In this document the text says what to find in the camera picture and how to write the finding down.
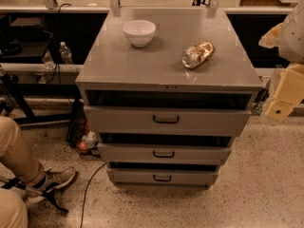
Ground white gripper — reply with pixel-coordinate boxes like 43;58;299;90
258;23;304;122

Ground grey top drawer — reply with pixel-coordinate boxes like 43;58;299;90
85;106;251;137

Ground grey drawer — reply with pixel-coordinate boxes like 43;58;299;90
98;143;231;165
107;168;219;186
85;106;251;137

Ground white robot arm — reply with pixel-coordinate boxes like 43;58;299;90
258;1;304;122

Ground grey metal drawer cabinet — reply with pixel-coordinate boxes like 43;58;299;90
76;8;262;172

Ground grey middle drawer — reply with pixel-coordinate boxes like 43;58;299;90
98;143;231;165

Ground grey bottom drawer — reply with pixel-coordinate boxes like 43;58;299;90
107;168;219;186

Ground crushed golden can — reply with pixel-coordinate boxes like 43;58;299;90
181;41;215;69

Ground white ceramic bowl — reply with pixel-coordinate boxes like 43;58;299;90
123;20;156;48

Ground clear plastic water bottle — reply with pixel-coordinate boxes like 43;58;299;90
59;42;75;70

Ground grey sneaker shoe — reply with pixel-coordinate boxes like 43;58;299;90
33;167;76;193

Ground person's beige trouser leg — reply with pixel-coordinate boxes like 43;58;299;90
0;117;46;187

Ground black chair base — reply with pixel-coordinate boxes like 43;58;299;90
0;176;68;214

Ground black wire basket with items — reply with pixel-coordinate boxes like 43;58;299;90
66;101;100;160

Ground black hanging cable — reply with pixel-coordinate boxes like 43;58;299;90
46;2;72;85

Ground black floor cable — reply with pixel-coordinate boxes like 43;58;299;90
79;161;107;228

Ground black table frame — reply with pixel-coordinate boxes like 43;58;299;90
0;65;74;125

